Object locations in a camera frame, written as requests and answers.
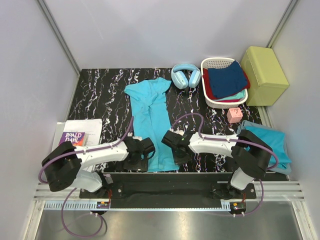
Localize turquoise t-shirt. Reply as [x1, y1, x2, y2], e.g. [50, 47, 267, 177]
[124, 77, 179, 172]

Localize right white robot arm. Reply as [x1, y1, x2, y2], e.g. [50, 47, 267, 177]
[161, 130, 273, 199]

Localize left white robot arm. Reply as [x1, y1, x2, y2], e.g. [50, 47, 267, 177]
[38, 136, 156, 198]

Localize pile of teal t-shirts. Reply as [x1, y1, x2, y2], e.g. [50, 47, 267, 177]
[236, 120, 292, 175]

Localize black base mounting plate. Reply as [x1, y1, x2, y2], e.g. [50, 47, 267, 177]
[79, 173, 257, 210]

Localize white paper sheets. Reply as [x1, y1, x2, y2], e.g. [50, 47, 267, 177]
[52, 119, 103, 150]

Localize pink cube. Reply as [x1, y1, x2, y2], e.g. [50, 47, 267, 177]
[227, 107, 243, 124]

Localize light blue headphones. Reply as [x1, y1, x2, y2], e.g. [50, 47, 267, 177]
[171, 63, 202, 90]

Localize navy blue folded t-shirt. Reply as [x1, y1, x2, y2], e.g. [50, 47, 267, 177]
[207, 60, 250, 99]

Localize teal folded t-shirt in basket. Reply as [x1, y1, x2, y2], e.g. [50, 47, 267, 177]
[219, 90, 246, 102]

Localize white plastic laundry basket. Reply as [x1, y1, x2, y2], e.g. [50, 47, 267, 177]
[200, 57, 248, 109]

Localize yellow-green storage box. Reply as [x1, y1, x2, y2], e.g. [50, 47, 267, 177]
[240, 46, 289, 106]

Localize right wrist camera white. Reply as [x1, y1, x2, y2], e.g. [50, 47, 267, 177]
[170, 128, 185, 136]

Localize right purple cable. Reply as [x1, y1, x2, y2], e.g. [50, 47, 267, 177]
[171, 112, 280, 217]

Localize purple cable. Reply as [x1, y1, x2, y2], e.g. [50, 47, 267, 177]
[171, 112, 280, 217]
[37, 115, 136, 237]

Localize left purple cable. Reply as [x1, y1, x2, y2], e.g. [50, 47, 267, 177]
[37, 115, 136, 237]

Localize aluminium rail frame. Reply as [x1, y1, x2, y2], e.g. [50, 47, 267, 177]
[23, 175, 320, 240]

